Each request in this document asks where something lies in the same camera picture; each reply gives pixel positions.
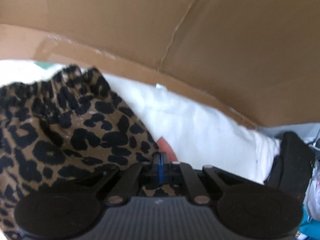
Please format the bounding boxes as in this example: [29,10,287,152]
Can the folded black clothes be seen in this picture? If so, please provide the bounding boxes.
[264,131,316,202]

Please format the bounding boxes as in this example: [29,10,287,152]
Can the leopard print skirt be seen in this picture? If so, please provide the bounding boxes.
[0,64,181,240]

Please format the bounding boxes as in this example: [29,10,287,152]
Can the teal cartoon print blanket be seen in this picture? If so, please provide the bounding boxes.
[297,204,320,240]

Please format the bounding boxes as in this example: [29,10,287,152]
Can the cream bear print blanket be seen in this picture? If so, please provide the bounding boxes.
[0,59,283,188]

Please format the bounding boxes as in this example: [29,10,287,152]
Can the creased cardboard sheet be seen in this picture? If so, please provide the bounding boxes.
[0,0,320,130]

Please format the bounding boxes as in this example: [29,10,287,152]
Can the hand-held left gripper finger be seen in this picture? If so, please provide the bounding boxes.
[160,152,240,205]
[96,152,161,207]

